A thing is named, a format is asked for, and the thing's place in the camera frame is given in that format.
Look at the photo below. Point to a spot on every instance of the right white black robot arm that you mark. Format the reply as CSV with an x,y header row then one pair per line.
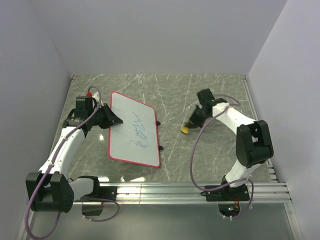
x,y
253,144

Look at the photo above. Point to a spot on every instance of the right side aluminium rail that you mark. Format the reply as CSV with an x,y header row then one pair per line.
x,y
268,165

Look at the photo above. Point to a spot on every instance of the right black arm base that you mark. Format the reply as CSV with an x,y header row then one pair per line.
x,y
227,194

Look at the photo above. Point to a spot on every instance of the whiteboard wire stand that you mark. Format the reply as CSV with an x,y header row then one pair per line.
x,y
157,124

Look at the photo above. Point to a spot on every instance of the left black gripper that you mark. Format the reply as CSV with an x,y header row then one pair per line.
x,y
111,118

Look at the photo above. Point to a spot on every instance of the pink framed whiteboard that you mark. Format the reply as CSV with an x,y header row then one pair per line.
x,y
136,139

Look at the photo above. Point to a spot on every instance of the yellow bone shaped eraser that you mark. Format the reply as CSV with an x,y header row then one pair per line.
x,y
185,130

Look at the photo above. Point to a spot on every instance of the aluminium mounting rail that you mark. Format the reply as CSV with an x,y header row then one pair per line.
x,y
185,193

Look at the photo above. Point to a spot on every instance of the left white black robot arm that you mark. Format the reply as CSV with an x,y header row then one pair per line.
x,y
49,189

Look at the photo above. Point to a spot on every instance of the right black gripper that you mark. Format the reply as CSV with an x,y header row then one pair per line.
x,y
192,122

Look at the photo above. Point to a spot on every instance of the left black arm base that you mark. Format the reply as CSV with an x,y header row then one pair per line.
x,y
104,192

